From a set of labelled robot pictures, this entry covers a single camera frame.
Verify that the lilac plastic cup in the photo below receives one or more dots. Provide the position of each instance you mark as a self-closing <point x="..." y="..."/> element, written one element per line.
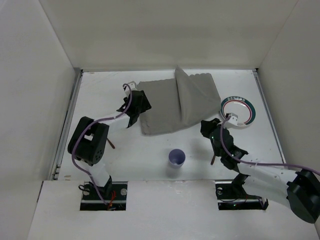
<point x="176" y="159"/>

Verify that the brown wooden spoon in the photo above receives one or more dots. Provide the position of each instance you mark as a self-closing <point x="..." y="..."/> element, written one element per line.
<point x="213" y="160"/>

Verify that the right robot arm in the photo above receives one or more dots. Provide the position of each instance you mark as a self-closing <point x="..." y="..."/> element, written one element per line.
<point x="295" y="187"/>

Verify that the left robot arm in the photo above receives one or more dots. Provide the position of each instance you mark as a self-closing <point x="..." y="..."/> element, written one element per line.
<point x="88" y="142"/>

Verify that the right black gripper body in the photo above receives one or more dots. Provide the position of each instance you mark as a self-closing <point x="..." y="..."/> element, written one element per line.
<point x="208" y="127"/>

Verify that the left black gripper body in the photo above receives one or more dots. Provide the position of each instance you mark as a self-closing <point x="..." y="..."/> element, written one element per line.
<point x="140" y="103"/>

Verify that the brown wooden fork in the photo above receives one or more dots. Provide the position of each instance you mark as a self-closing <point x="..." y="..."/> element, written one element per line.
<point x="111" y="144"/>

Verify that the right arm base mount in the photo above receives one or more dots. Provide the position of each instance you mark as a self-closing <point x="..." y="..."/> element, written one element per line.
<point x="231" y="196"/>

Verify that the white plate green red rim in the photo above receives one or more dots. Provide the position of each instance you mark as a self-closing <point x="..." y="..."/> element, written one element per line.
<point x="240" y="106"/>

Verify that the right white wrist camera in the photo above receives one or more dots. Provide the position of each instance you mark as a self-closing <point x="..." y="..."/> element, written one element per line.
<point x="231" y="120"/>

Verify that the grey cloth placemat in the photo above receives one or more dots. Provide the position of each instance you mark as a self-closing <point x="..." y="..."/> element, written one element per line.
<point x="179" y="102"/>

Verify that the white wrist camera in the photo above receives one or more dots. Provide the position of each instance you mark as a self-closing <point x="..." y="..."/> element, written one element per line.
<point x="231" y="120"/>
<point x="129" y="87"/>

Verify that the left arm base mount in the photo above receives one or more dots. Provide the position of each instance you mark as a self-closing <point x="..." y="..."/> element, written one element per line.
<point x="114" y="199"/>

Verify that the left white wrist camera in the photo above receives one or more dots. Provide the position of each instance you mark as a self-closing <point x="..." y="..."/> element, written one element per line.
<point x="129" y="87"/>

